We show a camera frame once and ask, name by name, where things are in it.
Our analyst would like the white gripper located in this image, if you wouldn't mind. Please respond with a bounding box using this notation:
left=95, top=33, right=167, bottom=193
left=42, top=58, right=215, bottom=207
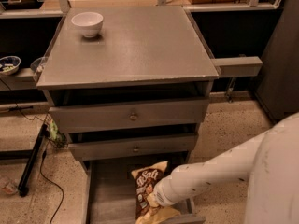
left=147, top=176, right=179, bottom=208

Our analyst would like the brown sea salt chip bag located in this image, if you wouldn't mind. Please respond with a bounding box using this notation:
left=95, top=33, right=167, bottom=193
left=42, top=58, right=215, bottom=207
left=131, top=161, right=180, bottom=224

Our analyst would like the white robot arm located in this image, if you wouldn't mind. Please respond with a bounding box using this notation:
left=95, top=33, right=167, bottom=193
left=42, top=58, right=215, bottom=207
left=149, top=113, right=299, bottom=224

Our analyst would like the grey bottom drawer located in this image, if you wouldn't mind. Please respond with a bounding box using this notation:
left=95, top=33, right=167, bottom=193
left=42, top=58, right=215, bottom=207
left=81, top=152, right=206, bottom=224

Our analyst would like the grey drawer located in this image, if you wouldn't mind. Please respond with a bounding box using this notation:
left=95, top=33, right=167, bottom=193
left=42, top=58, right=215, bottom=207
left=81, top=152, right=206, bottom=224
left=68, top=133, right=198, bottom=161
left=50, top=98, right=208, bottom=133

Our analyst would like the grey middle drawer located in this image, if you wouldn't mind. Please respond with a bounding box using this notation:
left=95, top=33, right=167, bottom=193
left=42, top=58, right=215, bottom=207
left=68, top=133, right=198, bottom=161

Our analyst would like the grey top drawer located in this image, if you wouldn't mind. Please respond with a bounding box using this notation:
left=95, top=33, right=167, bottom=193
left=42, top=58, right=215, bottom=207
left=50, top=98, right=208, bottom=133

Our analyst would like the grey drawer cabinet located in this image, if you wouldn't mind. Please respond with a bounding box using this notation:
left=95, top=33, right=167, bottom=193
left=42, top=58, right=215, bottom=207
left=36, top=5, right=220, bottom=173

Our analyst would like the black tripod leg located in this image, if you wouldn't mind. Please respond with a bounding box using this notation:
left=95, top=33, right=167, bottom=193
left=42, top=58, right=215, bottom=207
left=18, top=124, right=47, bottom=197

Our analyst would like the crumpled plastic wrapper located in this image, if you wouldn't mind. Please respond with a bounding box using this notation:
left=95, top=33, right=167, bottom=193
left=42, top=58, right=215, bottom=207
left=0, top=176, right=18, bottom=195

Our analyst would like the grey side beam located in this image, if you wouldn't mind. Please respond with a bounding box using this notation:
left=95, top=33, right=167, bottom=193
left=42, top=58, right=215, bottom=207
left=212, top=56, right=263, bottom=77

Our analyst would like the grey left shelf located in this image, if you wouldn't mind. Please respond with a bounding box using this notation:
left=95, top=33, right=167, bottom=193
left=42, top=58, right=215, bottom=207
left=0, top=68, right=36, bottom=91

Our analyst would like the white ceramic bowl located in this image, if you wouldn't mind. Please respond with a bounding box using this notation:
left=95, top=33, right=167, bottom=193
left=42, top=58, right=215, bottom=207
left=71, top=12, right=104, bottom=37

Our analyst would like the blue patterned bowl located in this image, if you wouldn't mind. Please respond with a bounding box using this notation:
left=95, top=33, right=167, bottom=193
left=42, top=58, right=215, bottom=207
left=0, top=56, right=21, bottom=76

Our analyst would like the green wire basket item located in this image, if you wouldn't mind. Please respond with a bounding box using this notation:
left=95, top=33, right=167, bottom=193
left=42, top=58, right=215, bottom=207
left=44, top=114, right=67, bottom=148

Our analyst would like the black floor cable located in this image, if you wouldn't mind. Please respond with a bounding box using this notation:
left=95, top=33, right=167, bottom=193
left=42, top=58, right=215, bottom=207
left=0, top=77, right=65, bottom=224

